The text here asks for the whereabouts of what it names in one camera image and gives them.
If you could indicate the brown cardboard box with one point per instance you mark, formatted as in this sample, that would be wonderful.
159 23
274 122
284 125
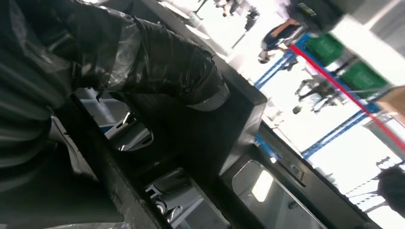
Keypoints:
394 101

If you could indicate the blue metal rack frame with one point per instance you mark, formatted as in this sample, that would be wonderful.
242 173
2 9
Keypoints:
332 132

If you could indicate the green plastic bin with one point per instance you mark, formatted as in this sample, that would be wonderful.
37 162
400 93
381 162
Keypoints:
326 47
364 79

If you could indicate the person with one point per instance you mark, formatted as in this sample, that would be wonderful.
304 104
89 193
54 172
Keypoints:
281 34

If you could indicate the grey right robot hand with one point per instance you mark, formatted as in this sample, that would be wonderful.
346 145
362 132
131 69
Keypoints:
167 63

